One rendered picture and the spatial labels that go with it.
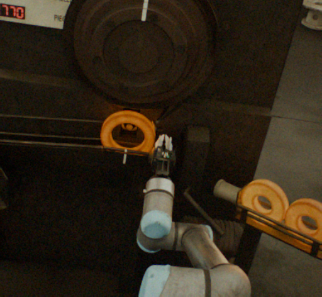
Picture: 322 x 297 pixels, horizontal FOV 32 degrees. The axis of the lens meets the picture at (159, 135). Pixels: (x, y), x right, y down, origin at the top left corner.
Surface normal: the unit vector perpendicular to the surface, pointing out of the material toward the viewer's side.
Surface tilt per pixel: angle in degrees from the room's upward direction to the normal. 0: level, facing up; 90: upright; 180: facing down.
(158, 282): 17
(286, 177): 0
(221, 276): 10
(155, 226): 105
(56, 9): 90
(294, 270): 0
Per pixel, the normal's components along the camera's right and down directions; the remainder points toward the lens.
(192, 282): 0.15, -0.65
